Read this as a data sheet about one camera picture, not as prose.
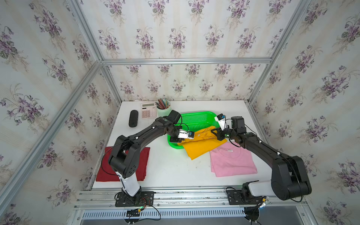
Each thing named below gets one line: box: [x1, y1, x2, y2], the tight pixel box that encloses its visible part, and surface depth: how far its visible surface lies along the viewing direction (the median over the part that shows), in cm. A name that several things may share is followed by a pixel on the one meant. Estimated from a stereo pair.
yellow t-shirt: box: [177, 126, 228, 160], surface depth 86 cm
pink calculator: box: [141, 102, 157, 120], surface depth 113 cm
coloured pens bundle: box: [155, 97, 172, 110], surface depth 103 cm
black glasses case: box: [128, 109, 139, 128], surface depth 107 cm
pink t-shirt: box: [210, 141, 258, 178], surface depth 87 cm
